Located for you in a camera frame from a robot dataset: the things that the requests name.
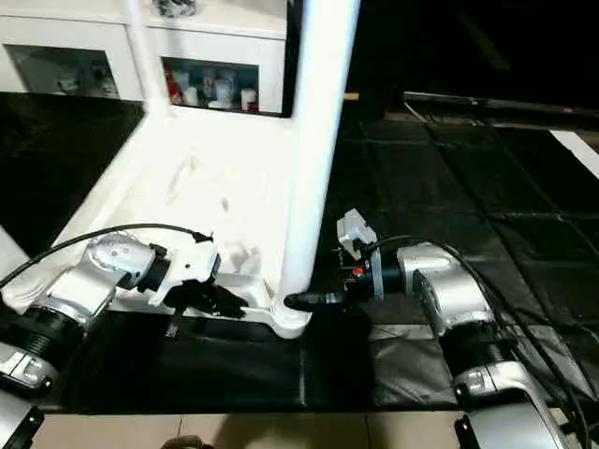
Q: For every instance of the white plastic table top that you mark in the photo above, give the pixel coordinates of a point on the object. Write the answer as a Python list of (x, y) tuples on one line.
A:
[(215, 168)]

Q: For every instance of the black work mat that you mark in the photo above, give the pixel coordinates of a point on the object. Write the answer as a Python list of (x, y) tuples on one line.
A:
[(468, 206)]

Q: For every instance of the small gold label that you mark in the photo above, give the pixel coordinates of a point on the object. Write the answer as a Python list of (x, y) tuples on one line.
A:
[(352, 95)]

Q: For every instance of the red bottle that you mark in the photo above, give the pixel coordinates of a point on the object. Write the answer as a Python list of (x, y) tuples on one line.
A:
[(173, 89)]

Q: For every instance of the black flat bar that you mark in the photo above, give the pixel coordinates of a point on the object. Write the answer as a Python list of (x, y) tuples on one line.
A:
[(505, 103)]

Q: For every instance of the white board strip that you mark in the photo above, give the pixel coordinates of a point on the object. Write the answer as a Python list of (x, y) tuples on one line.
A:
[(578, 150)]

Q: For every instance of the black bundle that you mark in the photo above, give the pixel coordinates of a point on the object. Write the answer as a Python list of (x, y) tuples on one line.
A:
[(176, 7)]

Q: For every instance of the white cabinet with glass doors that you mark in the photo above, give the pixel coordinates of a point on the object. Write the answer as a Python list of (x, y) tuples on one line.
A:
[(56, 28)]

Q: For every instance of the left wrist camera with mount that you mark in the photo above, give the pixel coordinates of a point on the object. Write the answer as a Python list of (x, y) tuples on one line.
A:
[(182, 262)]

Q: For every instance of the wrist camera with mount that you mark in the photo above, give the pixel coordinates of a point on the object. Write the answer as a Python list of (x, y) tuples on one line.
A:
[(354, 232), (182, 262)]

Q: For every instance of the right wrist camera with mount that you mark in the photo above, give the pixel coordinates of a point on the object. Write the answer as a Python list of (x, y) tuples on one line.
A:
[(354, 232)]

